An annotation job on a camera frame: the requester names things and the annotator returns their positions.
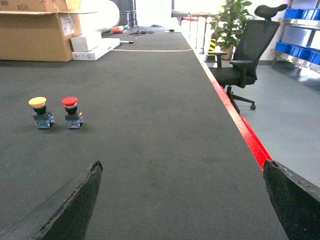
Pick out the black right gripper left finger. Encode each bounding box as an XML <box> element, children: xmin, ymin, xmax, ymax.
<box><xmin>0</xmin><ymin>161</ymin><xmax>103</xmax><ymax>240</ymax></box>

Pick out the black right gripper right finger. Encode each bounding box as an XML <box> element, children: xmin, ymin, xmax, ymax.
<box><xmin>263</xmin><ymin>160</ymin><xmax>320</xmax><ymax>240</ymax></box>

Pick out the steel shelf rack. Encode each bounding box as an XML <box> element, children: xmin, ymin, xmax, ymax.
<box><xmin>270</xmin><ymin>0</ymin><xmax>320</xmax><ymax>74</ymax></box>

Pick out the red mushroom push button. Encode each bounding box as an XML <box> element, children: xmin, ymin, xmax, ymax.
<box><xmin>61</xmin><ymin>96</ymin><xmax>84</xmax><ymax>129</ymax></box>

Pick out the yellow mushroom push button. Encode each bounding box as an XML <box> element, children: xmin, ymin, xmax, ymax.
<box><xmin>28</xmin><ymin>96</ymin><xmax>55</xmax><ymax>129</ymax></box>

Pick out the yellow black traffic cone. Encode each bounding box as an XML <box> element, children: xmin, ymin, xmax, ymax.
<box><xmin>204</xmin><ymin>37</ymin><xmax>216</xmax><ymax>63</ymax></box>

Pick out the black mesh office chair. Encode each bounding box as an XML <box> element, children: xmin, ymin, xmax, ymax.
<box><xmin>209</xmin><ymin>4</ymin><xmax>288</xmax><ymax>113</ymax></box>

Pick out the small white box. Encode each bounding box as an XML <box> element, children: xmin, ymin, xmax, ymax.
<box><xmin>70</xmin><ymin>31</ymin><xmax>102</xmax><ymax>52</ymax></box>

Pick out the white flat box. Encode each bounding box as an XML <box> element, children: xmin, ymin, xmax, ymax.
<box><xmin>71</xmin><ymin>38</ymin><xmax>120</xmax><ymax>61</ymax></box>

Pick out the large brown cardboard box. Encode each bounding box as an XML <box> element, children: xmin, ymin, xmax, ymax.
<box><xmin>0</xmin><ymin>0</ymin><xmax>93</xmax><ymax>62</ymax></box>

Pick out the green potted plant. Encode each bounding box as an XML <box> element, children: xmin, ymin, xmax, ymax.
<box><xmin>215</xmin><ymin>0</ymin><xmax>252</xmax><ymax>60</ymax></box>

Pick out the white foam roll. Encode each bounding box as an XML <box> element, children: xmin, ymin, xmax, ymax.
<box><xmin>79</xmin><ymin>0</ymin><xmax>120</xmax><ymax>33</ymax></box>

